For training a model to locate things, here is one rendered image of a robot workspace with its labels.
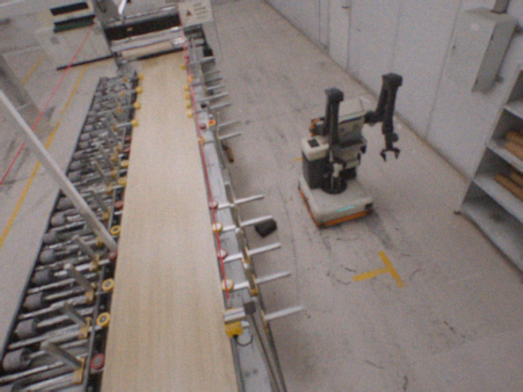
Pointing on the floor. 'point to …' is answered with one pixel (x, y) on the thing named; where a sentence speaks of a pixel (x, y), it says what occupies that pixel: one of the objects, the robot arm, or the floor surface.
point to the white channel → (33, 132)
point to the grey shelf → (496, 211)
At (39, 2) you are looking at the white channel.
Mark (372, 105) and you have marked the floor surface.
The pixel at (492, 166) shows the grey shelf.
